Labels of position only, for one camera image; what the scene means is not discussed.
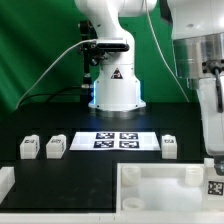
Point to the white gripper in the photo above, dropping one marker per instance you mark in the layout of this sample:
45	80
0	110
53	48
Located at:
212	121

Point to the white square tabletop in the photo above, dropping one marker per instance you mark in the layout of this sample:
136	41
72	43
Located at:
160	187

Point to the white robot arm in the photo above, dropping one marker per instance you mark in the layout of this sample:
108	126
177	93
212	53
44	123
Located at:
198	46

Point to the white marker sheet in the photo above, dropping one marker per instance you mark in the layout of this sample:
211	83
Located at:
131	141

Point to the white obstacle block left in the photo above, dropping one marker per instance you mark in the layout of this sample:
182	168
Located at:
7	180

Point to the white front rail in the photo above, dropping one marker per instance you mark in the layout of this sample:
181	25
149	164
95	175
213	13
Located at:
124	218

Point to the black camera on stand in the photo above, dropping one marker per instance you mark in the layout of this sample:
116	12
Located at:
92	55

